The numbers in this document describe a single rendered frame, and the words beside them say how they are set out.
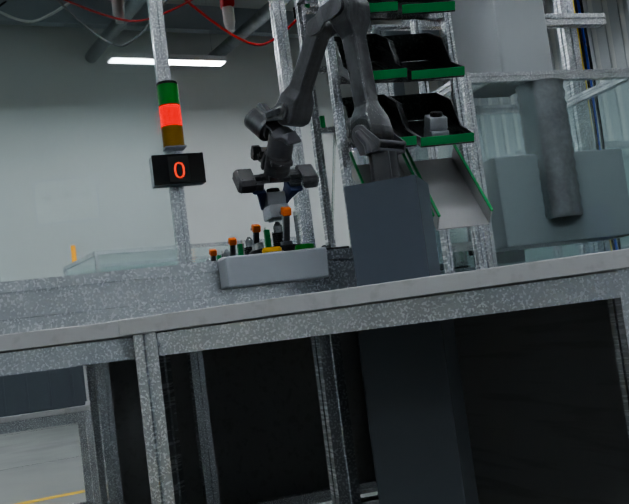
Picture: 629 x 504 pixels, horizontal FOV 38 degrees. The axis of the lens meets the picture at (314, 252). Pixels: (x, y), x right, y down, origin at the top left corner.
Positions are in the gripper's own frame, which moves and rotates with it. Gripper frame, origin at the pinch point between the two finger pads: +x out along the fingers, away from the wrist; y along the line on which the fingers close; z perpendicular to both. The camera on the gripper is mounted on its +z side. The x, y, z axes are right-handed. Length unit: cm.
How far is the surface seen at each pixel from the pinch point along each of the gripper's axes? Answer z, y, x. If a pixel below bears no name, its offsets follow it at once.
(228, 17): 137, -27, 24
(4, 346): -37, 61, -1
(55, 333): -37, 52, -2
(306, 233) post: 75, -43, 76
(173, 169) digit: 13.1, 20.2, -0.1
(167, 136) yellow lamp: 19.4, 20.5, -5.0
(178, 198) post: 12.0, 18.9, 7.6
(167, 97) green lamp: 25.7, 19.4, -11.6
